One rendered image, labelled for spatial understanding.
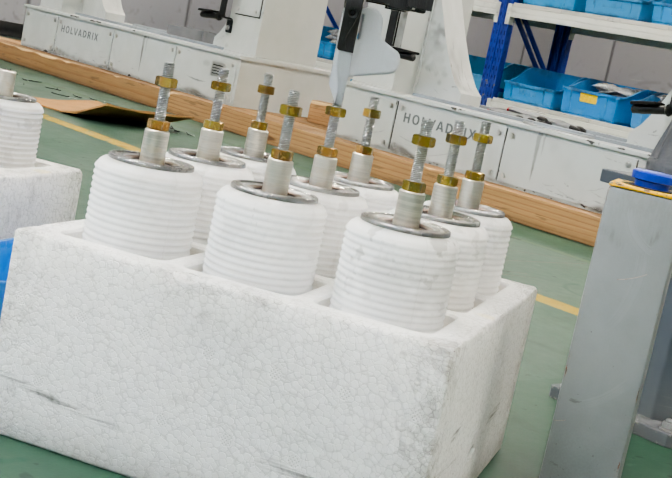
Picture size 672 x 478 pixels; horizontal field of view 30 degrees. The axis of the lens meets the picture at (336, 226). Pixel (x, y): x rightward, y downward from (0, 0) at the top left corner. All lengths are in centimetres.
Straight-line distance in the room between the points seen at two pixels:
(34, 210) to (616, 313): 65
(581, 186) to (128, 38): 230
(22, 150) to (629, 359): 70
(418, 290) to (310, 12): 377
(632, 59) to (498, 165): 755
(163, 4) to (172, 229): 762
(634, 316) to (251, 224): 37
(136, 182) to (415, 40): 307
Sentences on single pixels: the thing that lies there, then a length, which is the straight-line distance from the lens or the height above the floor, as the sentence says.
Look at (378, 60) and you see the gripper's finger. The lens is 115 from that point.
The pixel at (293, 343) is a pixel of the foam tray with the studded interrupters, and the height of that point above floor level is 15.
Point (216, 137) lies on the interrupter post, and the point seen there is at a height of 27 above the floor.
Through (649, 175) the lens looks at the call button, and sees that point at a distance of 117.
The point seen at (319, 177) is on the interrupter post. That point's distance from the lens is 117.
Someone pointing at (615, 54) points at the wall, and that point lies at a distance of 1125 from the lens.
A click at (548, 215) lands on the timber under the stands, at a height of 5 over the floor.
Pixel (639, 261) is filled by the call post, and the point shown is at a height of 25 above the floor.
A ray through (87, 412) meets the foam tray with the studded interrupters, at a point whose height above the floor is 4.
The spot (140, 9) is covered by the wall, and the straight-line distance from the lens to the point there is 859.
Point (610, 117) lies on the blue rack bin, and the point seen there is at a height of 29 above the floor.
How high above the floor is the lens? 39
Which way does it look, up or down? 8 degrees down
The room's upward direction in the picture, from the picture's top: 12 degrees clockwise
